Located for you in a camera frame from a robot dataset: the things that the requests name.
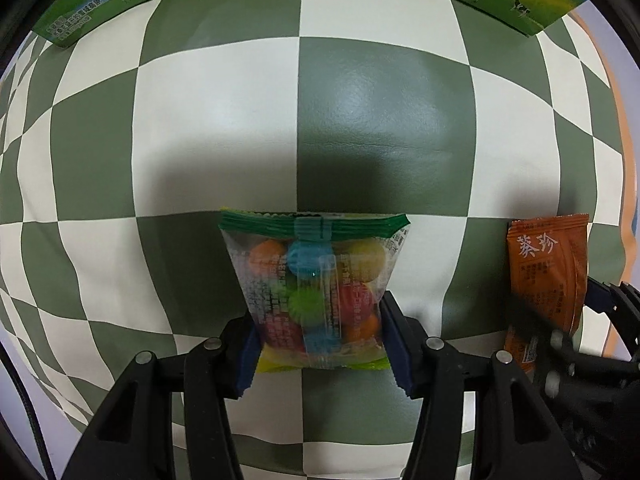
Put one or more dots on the green and white checkered mat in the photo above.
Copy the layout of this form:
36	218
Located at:
350	110

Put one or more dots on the clear packet of coloured candies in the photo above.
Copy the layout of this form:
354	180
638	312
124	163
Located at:
310	270

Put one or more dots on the orange snack packet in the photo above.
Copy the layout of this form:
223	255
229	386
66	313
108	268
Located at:
545	260

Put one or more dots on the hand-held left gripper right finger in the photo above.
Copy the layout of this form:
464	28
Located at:
400	350

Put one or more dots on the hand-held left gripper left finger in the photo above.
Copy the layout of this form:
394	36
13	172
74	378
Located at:
245	360

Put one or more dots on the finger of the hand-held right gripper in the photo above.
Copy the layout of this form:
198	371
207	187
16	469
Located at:
590	395
617	310

